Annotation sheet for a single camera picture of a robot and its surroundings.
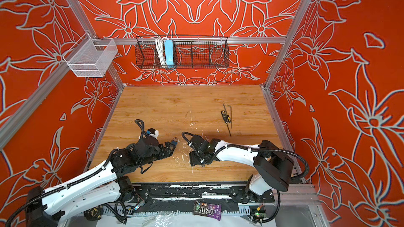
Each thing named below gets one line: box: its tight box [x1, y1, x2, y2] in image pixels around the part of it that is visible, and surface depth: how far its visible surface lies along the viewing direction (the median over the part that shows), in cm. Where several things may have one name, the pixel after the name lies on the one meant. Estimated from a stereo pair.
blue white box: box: [164, 39, 175, 66], surface depth 91 cm
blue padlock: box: [170, 136, 179, 146], surface depth 92 cm
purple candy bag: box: [192, 200, 222, 221], surface depth 70 cm
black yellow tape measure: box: [83, 203, 106, 222], surface depth 68 cm
